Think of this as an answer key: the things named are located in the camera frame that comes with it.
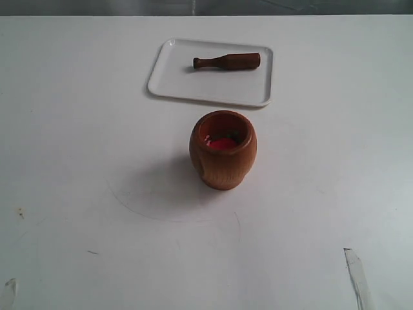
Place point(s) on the wooden mortar cup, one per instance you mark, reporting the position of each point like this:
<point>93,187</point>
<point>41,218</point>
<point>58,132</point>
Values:
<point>223,169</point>

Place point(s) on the red object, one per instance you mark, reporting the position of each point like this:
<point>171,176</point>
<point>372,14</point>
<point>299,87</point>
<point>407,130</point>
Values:
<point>222,144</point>

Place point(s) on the white rectangular plastic tray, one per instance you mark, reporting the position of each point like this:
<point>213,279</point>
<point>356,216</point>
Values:
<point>173,74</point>

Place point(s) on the clear tape piece left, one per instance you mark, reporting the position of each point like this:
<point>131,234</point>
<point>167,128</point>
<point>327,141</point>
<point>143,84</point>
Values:
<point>9,293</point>

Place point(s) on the brown wooden pestle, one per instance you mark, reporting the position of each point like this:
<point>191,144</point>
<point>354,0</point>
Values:
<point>248,61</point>

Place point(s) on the clear tape strip right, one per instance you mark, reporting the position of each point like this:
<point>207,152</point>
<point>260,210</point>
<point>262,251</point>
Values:
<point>357,278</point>

